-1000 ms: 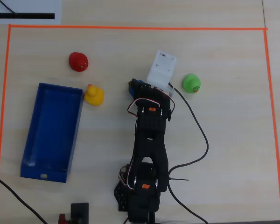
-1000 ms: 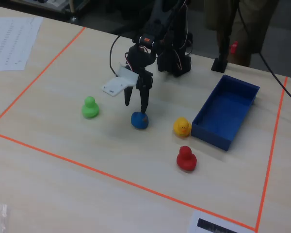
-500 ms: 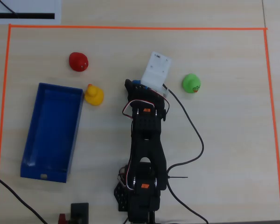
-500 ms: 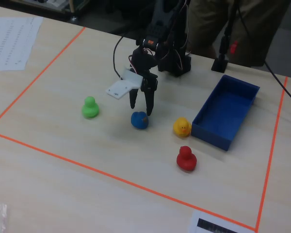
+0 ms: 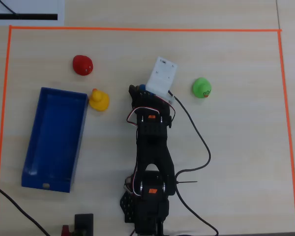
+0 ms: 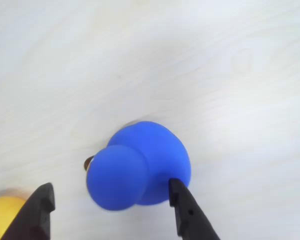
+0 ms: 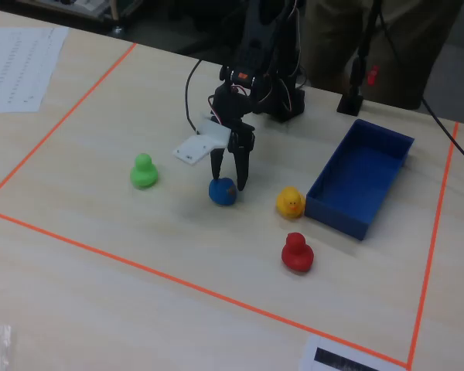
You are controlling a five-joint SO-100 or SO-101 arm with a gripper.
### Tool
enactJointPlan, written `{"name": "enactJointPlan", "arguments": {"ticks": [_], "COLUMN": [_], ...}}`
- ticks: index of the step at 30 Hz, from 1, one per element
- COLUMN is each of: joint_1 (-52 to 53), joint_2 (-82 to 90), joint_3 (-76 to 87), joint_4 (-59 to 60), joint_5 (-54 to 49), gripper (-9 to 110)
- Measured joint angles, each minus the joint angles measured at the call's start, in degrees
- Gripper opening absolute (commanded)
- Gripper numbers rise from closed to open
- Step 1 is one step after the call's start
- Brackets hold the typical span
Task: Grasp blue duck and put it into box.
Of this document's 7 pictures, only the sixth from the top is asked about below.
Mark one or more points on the yellow rubber duck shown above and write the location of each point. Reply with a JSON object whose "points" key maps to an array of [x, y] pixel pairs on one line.
{"points": [[2, 215]]}

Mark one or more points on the blue rubber duck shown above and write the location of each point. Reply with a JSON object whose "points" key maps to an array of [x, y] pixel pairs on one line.
{"points": [[140, 160]]}

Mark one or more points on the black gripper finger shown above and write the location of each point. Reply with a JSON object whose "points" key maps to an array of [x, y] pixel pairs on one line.
{"points": [[190, 212], [32, 217]]}

